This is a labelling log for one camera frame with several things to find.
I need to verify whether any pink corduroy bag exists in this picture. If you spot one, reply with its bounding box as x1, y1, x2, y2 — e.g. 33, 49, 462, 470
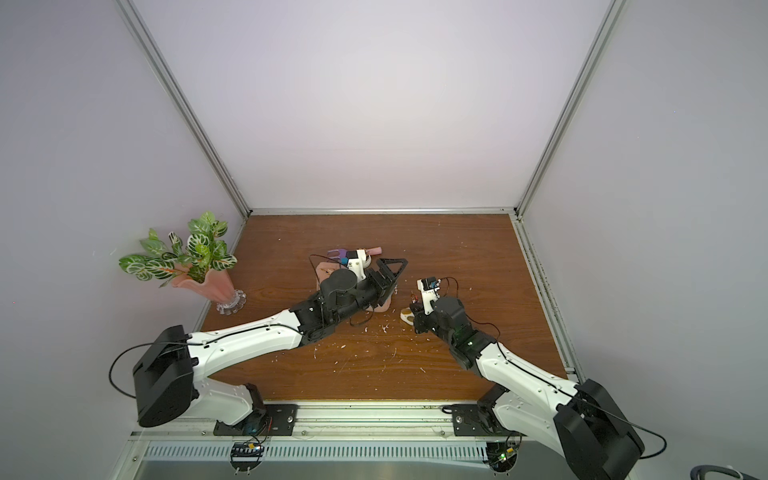
314, 261, 392, 313

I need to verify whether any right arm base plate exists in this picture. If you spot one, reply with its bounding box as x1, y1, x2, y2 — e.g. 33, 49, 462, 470
441, 404, 518, 437

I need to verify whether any right controller board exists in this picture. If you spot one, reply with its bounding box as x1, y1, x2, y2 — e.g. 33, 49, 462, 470
484, 442, 518, 474

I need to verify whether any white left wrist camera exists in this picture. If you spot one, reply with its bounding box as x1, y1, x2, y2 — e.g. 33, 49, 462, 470
346, 249, 371, 282

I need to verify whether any left controller board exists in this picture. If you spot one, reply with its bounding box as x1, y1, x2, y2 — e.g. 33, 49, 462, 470
229, 441, 266, 475

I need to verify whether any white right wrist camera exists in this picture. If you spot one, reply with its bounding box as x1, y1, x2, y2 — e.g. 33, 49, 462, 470
417, 277, 441, 315

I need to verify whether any controller board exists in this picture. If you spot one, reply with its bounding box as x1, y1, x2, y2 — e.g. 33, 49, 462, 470
484, 442, 518, 474
229, 441, 266, 475

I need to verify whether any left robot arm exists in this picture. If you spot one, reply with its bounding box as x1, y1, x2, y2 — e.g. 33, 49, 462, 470
132, 258, 408, 428

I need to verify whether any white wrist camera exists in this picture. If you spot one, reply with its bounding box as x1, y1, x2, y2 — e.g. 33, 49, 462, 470
346, 249, 371, 282
417, 277, 441, 315

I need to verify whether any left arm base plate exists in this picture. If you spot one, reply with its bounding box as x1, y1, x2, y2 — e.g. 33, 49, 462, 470
213, 403, 299, 437

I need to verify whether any brown white plush keychain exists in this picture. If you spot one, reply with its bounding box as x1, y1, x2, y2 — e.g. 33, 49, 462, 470
400, 308, 415, 326

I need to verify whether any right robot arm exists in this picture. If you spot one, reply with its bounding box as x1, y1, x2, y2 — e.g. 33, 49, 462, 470
410, 297, 645, 479

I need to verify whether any pink vase with leaves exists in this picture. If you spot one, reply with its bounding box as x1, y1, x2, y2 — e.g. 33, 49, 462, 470
119, 211, 246, 315

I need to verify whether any aluminium front rail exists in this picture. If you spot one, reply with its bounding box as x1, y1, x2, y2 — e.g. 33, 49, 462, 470
128, 400, 622, 443

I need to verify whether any purple pink garden fork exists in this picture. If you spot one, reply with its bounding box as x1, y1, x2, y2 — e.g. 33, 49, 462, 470
326, 247, 383, 260

